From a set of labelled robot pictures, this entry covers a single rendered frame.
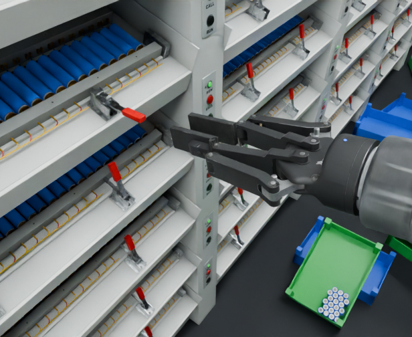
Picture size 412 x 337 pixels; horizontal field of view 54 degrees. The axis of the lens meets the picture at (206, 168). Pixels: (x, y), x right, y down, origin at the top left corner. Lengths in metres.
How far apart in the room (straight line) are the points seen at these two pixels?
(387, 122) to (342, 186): 1.85
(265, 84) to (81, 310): 0.68
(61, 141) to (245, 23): 0.47
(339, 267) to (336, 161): 1.15
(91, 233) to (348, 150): 0.47
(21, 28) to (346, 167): 0.36
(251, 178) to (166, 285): 0.73
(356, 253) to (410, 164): 1.18
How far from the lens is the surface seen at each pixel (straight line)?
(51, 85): 0.63
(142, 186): 0.77
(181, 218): 0.97
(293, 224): 1.70
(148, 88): 0.67
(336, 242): 1.54
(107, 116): 0.61
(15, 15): 0.48
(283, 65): 1.15
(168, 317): 1.27
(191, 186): 0.90
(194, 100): 0.75
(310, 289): 1.50
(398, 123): 2.22
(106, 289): 0.88
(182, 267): 1.13
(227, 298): 1.48
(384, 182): 0.37
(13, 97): 0.61
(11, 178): 0.55
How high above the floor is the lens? 1.29
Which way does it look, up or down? 43 degrees down
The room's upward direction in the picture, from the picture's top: straight up
